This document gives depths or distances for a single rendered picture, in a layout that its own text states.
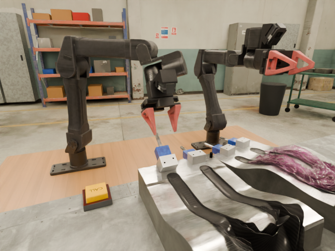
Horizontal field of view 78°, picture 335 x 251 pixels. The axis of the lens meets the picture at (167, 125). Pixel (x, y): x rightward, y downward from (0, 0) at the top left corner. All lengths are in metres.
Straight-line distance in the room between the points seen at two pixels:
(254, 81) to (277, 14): 2.11
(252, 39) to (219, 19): 5.86
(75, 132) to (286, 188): 0.69
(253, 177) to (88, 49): 0.65
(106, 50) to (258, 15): 6.75
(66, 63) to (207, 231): 0.60
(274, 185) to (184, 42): 5.66
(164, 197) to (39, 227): 0.33
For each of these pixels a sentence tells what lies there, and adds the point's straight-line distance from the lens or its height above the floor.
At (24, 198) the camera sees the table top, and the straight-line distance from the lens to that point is 0.81.
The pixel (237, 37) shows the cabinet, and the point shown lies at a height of 1.60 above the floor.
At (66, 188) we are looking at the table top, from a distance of 0.79.
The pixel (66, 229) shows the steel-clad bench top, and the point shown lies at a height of 0.80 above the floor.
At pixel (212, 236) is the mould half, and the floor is 0.93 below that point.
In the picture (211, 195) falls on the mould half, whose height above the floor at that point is 0.88.
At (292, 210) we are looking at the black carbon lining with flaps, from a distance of 0.48.
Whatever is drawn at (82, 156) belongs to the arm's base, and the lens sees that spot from 0.85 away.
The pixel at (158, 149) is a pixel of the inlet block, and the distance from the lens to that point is 0.64.
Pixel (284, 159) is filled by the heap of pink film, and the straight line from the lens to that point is 0.72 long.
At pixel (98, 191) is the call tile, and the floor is 0.84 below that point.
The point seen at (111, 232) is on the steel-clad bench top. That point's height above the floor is 0.80.
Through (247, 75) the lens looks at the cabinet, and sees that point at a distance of 6.53.
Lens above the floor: 1.23
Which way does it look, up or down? 20 degrees down
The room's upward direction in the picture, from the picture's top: straight up
